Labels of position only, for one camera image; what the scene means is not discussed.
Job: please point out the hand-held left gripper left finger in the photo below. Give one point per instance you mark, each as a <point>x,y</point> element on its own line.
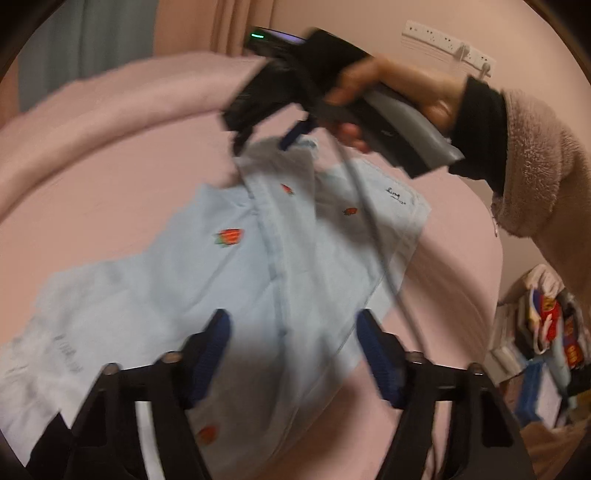
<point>210,355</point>

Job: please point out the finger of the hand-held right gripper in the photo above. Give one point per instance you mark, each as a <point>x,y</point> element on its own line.
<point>293,135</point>
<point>241,143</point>

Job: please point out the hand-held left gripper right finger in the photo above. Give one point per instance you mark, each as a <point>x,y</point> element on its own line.
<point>378,355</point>

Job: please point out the light blue pants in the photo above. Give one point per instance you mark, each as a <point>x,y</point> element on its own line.
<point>184,286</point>

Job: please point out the person's right forearm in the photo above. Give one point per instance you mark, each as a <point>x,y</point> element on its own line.
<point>540,152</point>

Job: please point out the person's right hand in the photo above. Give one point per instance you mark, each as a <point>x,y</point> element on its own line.
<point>406,78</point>

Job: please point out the pink curtain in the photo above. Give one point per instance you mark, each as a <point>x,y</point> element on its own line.
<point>207,27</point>

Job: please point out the white paper stack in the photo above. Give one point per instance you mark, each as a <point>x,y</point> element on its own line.
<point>505,350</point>

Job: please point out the pink duvet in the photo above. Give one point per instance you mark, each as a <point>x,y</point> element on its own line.
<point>92,120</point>

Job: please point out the blue box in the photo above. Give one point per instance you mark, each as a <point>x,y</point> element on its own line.
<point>531,392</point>

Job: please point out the red printed bag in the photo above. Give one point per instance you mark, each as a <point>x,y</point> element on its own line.
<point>551,321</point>

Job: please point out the blue curtain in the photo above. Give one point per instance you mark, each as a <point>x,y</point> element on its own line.
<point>83,41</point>

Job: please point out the white wall power strip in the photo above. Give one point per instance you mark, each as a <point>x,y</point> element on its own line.
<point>429,33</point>
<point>479,59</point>

